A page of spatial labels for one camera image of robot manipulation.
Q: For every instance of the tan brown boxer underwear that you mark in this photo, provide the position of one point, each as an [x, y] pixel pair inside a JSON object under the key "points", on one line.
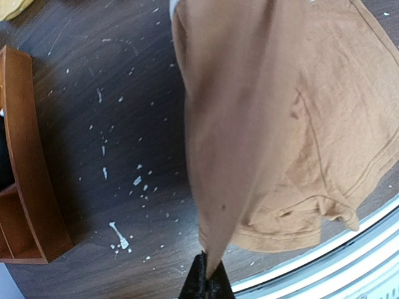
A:
{"points": [[291, 117]]}

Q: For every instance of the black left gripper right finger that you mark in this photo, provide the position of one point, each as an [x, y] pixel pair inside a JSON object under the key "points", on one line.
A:
{"points": [[218, 284]]}

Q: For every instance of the yellow dotted plate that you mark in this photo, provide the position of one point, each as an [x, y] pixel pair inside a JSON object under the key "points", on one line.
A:
{"points": [[9, 9]]}

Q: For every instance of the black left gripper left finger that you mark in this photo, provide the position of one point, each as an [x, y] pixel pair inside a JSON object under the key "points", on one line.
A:
{"points": [[194, 286]]}

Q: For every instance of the brown wooden organizer box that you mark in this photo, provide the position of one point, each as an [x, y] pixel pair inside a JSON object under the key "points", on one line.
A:
{"points": [[32, 227]]}

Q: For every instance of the metal front rail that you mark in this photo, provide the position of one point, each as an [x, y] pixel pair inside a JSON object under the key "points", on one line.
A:
{"points": [[362, 264]]}

